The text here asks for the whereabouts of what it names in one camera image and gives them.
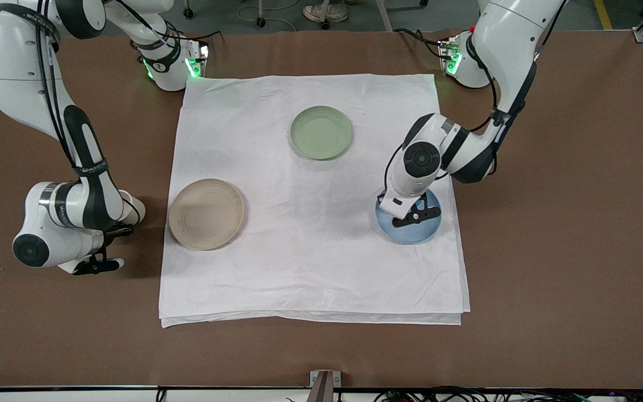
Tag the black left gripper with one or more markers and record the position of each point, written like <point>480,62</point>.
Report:
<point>380,198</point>

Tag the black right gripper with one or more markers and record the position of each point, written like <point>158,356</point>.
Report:
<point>109,240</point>

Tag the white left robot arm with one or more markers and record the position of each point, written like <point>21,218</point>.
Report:
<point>505,39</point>

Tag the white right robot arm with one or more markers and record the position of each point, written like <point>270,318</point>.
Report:
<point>14,56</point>

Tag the blue round plate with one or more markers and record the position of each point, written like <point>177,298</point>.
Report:
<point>411,234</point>

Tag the beige gray round plate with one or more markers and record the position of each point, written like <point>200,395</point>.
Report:
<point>207,215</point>

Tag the green round plate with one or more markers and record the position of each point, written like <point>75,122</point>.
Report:
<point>321,133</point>

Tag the white square cloth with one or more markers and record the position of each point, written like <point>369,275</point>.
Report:
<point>310,268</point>

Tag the beige person's shoe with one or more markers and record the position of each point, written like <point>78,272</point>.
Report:
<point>327,11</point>

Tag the gray metal bracket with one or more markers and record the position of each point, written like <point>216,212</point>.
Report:
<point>324,385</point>

